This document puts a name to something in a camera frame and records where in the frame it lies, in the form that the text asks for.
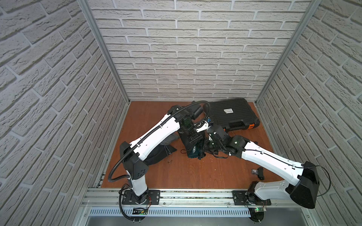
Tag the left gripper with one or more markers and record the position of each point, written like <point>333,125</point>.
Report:
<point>193,144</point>

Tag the black fabric pouch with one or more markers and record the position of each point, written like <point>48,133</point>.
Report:
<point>182,136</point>

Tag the black printed drawstring pouch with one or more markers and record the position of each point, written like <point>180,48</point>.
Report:
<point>159,153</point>

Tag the grey fabric pouch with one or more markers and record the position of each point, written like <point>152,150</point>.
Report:
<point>169,139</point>

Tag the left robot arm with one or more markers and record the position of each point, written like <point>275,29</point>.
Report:
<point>178,119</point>

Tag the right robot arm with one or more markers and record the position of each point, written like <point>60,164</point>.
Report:
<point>300,180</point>

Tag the black plastic tool case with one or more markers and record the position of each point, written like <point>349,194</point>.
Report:
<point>232,114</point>

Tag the small black adapter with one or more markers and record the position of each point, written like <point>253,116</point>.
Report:
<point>259,172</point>

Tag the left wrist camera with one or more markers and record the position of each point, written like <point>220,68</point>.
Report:
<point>202,126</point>

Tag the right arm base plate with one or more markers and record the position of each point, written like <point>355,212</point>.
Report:
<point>244,197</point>

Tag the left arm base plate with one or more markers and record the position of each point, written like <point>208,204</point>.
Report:
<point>149,197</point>

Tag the aluminium rail frame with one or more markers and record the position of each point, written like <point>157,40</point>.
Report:
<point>177,203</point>

